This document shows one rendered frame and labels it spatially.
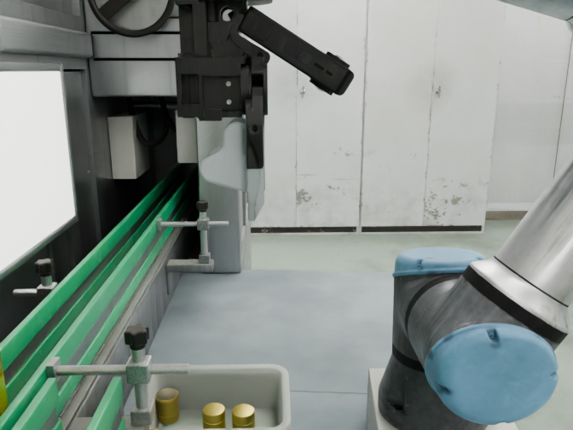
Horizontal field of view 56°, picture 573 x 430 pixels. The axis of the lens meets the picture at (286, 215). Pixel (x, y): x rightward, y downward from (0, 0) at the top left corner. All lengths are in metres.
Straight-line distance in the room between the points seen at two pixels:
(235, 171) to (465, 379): 0.30
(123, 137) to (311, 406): 0.96
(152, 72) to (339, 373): 0.87
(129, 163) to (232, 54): 1.13
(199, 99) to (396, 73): 3.83
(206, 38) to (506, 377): 0.42
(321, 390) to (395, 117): 3.45
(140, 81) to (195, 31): 0.96
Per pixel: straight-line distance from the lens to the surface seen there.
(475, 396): 0.58
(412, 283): 0.69
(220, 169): 0.50
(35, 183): 1.09
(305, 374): 1.06
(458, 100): 4.43
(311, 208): 4.33
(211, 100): 0.50
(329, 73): 0.50
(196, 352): 1.14
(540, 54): 5.17
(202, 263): 1.30
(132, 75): 1.47
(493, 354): 0.55
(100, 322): 0.92
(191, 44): 0.53
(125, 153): 1.62
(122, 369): 0.70
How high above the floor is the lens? 1.31
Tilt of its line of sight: 15 degrees down
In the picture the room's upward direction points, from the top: straight up
